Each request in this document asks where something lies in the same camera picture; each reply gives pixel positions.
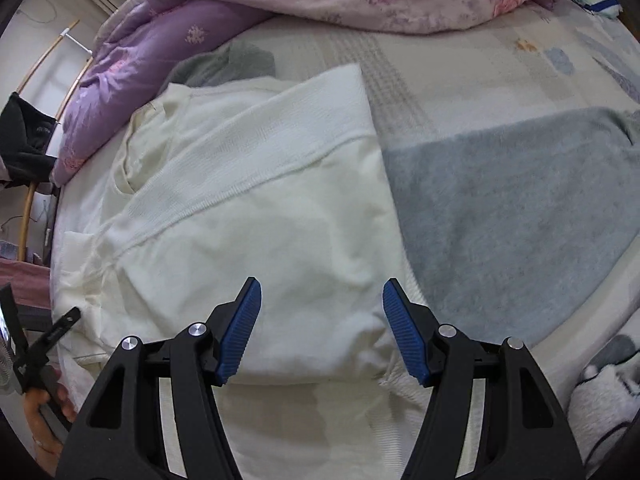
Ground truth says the maroon cloth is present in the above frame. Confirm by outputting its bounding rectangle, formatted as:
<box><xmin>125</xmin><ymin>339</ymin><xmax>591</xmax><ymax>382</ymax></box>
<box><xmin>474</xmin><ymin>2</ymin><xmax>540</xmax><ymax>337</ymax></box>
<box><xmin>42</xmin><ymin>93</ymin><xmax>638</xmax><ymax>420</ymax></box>
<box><xmin>0</xmin><ymin>257</ymin><xmax>52</xmax><ymax>307</ymax></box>

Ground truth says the purple quilt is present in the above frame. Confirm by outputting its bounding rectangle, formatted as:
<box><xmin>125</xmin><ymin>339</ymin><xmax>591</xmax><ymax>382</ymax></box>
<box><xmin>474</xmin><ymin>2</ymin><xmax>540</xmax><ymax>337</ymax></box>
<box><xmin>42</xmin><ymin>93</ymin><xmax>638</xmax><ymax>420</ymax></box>
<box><xmin>51</xmin><ymin>0</ymin><xmax>275</xmax><ymax>187</ymax></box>

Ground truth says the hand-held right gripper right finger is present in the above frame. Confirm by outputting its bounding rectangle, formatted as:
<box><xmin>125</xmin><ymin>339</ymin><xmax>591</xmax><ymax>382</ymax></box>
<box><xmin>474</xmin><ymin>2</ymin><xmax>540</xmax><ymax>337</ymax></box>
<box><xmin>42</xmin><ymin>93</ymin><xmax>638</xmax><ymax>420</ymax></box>
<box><xmin>382</xmin><ymin>278</ymin><xmax>587</xmax><ymax>480</ymax></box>

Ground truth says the black garment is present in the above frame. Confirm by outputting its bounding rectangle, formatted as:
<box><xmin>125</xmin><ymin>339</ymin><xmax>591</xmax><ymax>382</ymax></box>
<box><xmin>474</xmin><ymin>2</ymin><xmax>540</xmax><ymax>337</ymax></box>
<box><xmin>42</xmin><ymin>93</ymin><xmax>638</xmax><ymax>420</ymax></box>
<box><xmin>0</xmin><ymin>91</ymin><xmax>59</xmax><ymax>183</ymax></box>

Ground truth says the white electric fan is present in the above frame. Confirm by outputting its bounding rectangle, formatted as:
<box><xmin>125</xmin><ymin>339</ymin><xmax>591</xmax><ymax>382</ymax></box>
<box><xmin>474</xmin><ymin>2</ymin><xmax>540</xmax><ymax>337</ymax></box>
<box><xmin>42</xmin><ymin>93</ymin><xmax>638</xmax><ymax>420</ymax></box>
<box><xmin>0</xmin><ymin>344</ymin><xmax>22</xmax><ymax>397</ymax></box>

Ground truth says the black cable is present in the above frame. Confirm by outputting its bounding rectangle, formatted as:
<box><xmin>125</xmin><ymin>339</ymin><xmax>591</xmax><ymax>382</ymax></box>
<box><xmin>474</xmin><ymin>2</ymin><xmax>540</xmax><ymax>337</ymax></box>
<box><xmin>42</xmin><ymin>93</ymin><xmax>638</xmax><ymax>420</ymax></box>
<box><xmin>581</xmin><ymin>416</ymin><xmax>637</xmax><ymax>467</ymax></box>

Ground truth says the grey-green garment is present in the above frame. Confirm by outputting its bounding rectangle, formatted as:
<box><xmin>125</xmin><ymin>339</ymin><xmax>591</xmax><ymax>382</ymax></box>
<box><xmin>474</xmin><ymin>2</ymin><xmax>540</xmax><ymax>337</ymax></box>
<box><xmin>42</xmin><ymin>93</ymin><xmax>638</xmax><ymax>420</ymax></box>
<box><xmin>164</xmin><ymin>39</ymin><xmax>277</xmax><ymax>90</ymax></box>

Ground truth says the patterned bed sheet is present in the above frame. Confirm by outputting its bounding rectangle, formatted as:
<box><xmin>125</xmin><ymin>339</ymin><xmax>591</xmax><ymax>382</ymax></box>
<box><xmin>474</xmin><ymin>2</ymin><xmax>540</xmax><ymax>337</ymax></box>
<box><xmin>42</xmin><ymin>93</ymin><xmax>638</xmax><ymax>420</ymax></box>
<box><xmin>49</xmin><ymin>0</ymin><xmax>640</xmax><ymax>480</ymax></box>

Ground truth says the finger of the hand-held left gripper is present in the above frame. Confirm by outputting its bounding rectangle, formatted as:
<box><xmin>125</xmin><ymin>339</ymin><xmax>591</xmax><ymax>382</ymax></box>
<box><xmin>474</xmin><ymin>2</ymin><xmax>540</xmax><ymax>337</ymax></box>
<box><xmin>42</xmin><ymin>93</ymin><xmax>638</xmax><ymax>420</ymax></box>
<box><xmin>24</xmin><ymin>306</ymin><xmax>82</xmax><ymax>368</ymax></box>

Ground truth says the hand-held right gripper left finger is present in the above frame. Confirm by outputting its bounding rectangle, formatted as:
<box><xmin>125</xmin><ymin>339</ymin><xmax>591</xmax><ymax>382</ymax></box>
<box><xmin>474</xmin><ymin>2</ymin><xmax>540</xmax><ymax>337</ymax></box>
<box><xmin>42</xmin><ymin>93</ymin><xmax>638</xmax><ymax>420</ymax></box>
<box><xmin>55</xmin><ymin>277</ymin><xmax>263</xmax><ymax>480</ymax></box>

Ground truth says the cream white knit sweater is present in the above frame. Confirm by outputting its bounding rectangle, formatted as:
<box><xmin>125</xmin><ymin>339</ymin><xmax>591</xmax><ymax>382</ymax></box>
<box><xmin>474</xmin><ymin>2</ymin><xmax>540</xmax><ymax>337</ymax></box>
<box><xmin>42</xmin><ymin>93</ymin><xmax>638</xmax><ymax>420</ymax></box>
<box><xmin>51</xmin><ymin>62</ymin><xmax>437</xmax><ymax>480</ymax></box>

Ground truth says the grey fleece garment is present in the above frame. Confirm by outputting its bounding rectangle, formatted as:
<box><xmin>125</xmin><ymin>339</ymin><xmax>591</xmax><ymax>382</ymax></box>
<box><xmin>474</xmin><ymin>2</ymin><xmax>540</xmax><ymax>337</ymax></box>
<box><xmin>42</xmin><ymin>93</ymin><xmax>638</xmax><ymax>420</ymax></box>
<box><xmin>381</xmin><ymin>106</ymin><xmax>640</xmax><ymax>347</ymax></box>

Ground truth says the person's left hand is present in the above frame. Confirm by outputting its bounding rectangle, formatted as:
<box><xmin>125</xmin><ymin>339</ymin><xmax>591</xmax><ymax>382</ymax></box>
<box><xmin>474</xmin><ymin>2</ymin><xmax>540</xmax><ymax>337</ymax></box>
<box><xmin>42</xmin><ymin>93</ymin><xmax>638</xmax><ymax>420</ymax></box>
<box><xmin>21</xmin><ymin>381</ymin><xmax>79</xmax><ymax>463</ymax></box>

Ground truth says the rattan chair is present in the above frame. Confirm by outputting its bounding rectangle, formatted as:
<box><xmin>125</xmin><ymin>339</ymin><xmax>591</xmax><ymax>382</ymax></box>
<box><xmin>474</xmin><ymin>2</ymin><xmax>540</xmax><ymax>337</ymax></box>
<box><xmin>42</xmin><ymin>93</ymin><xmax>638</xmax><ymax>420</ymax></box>
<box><xmin>14</xmin><ymin>19</ymin><xmax>97</xmax><ymax>263</ymax></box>

